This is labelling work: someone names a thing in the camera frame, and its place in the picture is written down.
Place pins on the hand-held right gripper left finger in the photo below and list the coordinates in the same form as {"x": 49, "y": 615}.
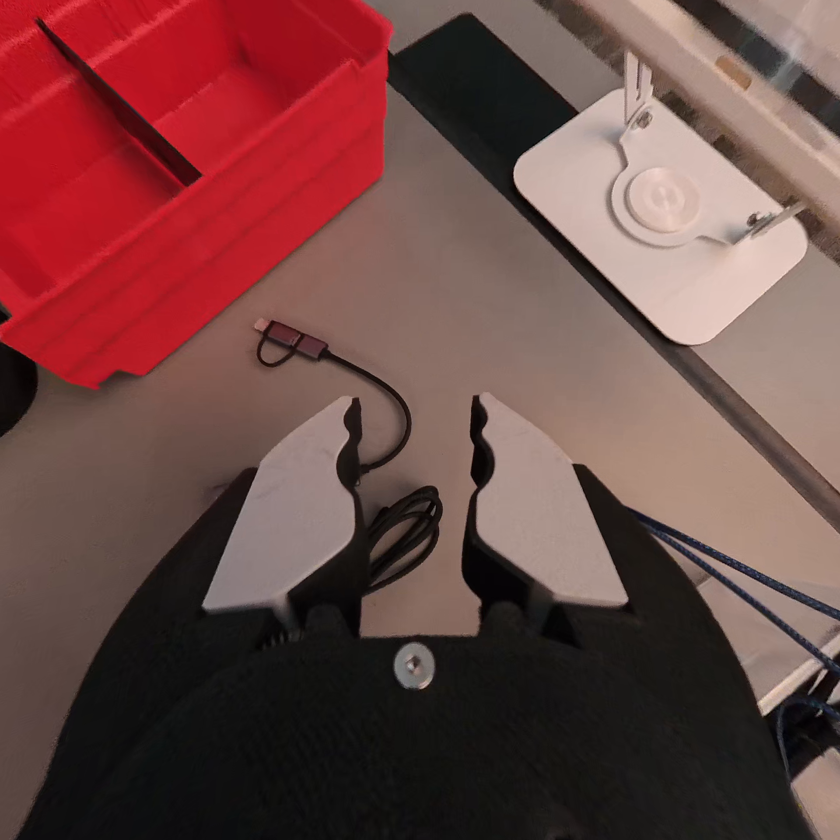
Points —
{"x": 289, "y": 518}

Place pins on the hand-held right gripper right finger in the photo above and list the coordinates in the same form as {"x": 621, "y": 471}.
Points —
{"x": 538, "y": 512}

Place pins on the red plastic bin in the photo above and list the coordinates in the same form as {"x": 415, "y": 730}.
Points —
{"x": 164, "y": 262}

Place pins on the white metal stand base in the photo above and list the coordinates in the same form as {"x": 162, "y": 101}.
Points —
{"x": 695, "y": 275}

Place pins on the black rounded textured pad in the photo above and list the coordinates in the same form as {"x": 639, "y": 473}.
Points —
{"x": 13, "y": 394}

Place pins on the black rectangular pad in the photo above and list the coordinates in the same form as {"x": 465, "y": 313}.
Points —
{"x": 472, "y": 85}

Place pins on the black bin divider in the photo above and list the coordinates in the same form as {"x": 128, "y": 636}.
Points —
{"x": 124, "y": 111}

